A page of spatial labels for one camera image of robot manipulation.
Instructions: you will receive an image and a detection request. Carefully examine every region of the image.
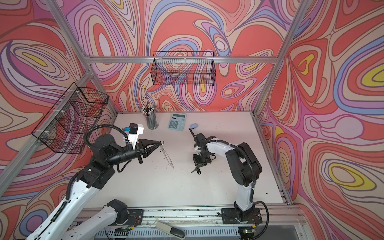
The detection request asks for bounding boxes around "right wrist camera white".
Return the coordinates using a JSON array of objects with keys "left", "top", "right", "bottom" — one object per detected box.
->
[{"left": 194, "top": 145, "right": 201, "bottom": 154}]

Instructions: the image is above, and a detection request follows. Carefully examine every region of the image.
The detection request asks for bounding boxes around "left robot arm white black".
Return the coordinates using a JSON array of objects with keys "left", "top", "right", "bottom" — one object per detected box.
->
[{"left": 27, "top": 124, "right": 162, "bottom": 240}]

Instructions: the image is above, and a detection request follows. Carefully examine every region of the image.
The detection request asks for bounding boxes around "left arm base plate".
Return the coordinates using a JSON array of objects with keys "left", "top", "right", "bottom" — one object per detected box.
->
[{"left": 114, "top": 209, "right": 144, "bottom": 227}]

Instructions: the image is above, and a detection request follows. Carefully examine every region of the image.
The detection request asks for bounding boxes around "teal calculator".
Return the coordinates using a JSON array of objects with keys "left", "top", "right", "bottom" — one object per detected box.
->
[{"left": 168, "top": 113, "right": 187, "bottom": 132}]

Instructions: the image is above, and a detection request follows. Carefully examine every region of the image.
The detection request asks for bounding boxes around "black wire basket back wall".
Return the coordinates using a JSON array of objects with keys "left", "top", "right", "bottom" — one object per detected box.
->
[{"left": 151, "top": 51, "right": 217, "bottom": 86}]

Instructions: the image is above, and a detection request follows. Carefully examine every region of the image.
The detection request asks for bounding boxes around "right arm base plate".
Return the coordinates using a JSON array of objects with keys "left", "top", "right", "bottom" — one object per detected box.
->
[{"left": 218, "top": 208, "right": 263, "bottom": 226}]

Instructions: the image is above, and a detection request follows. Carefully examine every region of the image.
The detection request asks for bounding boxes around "small blue stapler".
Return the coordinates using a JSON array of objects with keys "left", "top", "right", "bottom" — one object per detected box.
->
[{"left": 190, "top": 124, "right": 198, "bottom": 130}]

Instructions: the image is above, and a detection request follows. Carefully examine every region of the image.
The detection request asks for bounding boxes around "black wire basket wall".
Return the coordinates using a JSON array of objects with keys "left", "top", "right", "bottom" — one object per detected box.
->
[
  {"left": 32, "top": 83, "right": 109, "bottom": 155},
  {"left": 151, "top": 51, "right": 217, "bottom": 86}
]

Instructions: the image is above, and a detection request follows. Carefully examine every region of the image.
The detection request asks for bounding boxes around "grey foot pedal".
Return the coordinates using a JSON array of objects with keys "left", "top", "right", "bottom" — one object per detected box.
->
[{"left": 156, "top": 221, "right": 186, "bottom": 240}]

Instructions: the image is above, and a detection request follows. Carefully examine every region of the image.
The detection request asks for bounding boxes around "black wire basket left wall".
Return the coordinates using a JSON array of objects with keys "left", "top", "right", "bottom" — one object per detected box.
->
[{"left": 32, "top": 83, "right": 109, "bottom": 155}]

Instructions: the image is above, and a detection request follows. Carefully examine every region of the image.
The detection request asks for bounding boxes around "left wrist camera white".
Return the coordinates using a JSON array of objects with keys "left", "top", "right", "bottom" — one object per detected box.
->
[{"left": 124, "top": 123, "right": 144, "bottom": 148}]

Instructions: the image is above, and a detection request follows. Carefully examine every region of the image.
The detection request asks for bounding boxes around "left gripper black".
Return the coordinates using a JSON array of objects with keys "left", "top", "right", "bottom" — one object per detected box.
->
[{"left": 105, "top": 139, "right": 161, "bottom": 169}]

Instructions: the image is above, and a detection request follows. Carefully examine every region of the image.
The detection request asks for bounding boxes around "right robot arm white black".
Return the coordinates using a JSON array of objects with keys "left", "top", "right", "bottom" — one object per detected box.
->
[{"left": 189, "top": 128, "right": 263, "bottom": 221}]

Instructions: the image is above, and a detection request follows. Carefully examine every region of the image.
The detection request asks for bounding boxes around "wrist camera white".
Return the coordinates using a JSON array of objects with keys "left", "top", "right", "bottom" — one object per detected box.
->
[
  {"left": 124, "top": 123, "right": 144, "bottom": 148},
  {"left": 194, "top": 145, "right": 201, "bottom": 154}
]

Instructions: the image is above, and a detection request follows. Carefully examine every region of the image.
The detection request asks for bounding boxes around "pencil cup with pencils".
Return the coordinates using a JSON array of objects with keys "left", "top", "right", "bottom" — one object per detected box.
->
[{"left": 142, "top": 105, "right": 159, "bottom": 130}]

